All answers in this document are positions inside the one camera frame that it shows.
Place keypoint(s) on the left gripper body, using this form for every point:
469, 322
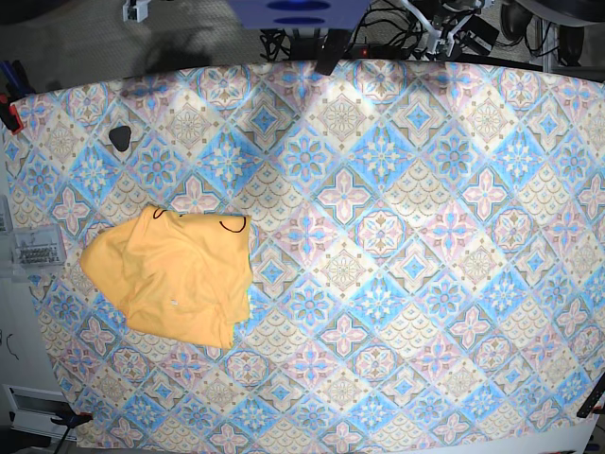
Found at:
440, 17

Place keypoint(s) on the yellow T-shirt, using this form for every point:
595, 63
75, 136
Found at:
183, 277

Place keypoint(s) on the white power strip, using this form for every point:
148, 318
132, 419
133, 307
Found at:
381, 52

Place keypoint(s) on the patterned blue tablecloth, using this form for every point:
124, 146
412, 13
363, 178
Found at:
427, 249

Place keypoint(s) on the black rubber finger pad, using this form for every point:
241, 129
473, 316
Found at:
120, 138

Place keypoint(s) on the black clamp right edge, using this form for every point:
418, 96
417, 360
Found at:
589, 406

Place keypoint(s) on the red black clamp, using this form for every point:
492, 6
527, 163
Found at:
9, 115

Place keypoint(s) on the clear plastic screw box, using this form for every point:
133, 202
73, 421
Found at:
40, 247

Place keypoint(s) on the orange black bar clamp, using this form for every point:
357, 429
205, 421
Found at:
70, 419

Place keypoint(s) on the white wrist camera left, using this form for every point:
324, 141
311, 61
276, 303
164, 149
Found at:
439, 47

